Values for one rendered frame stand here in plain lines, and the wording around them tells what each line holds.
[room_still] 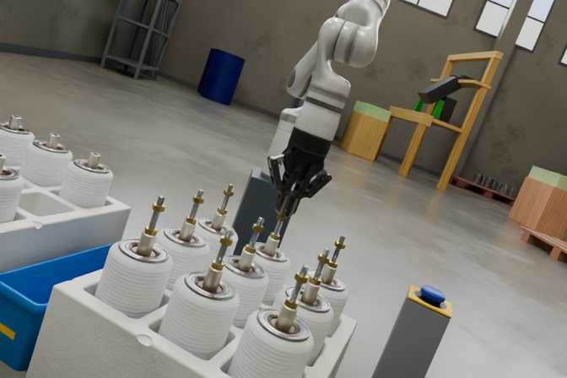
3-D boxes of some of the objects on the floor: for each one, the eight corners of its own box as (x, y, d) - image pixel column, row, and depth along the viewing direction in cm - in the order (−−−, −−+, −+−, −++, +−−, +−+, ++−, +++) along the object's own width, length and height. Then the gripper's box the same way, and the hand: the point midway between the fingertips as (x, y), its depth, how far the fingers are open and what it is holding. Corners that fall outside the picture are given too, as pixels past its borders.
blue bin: (99, 292, 105) (115, 241, 103) (139, 315, 102) (156, 264, 100) (-31, 343, 77) (-13, 276, 75) (18, 378, 73) (39, 308, 72)
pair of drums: (233, 103, 883) (247, 61, 871) (229, 106, 771) (245, 58, 759) (198, 90, 877) (213, 48, 865) (189, 92, 765) (205, 43, 753)
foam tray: (166, 310, 107) (191, 237, 105) (325, 400, 96) (358, 321, 93) (18, 394, 71) (52, 284, 68) (247, 556, 59) (299, 431, 56)
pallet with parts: (497, 198, 934) (504, 182, 929) (519, 209, 852) (526, 191, 847) (440, 178, 923) (447, 162, 918) (458, 187, 841) (466, 170, 836)
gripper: (288, 122, 81) (255, 213, 83) (356, 145, 87) (323, 229, 89) (272, 114, 88) (242, 198, 90) (337, 136, 94) (307, 214, 96)
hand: (286, 204), depth 89 cm, fingers closed
